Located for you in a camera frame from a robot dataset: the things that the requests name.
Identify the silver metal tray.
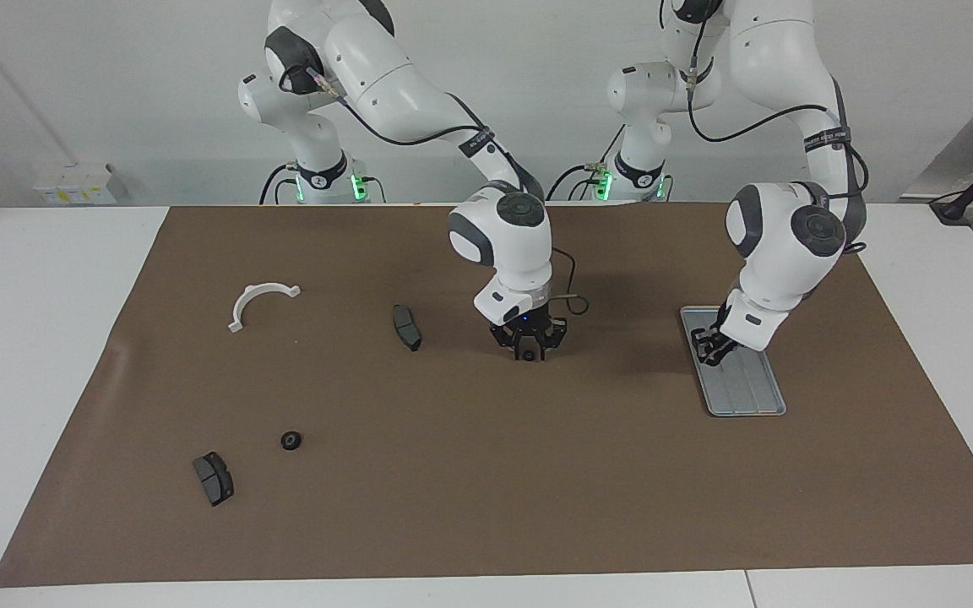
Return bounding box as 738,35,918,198
679,306,787,417

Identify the long grey brake pad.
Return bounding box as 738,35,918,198
392,304,423,353

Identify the brown table mat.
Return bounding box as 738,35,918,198
0,203,973,588

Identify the white semicircular clamp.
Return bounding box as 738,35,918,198
227,283,302,334

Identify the short grey brake pad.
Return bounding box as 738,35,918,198
193,452,235,508

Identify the black base power cable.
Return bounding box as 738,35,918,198
260,165,293,205
547,165,614,204

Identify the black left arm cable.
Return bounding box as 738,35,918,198
662,0,869,254

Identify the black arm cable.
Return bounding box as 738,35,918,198
662,0,869,254
278,63,590,318

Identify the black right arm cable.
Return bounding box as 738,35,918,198
278,63,590,318

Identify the white wall socket box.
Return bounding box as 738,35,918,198
33,163,128,206

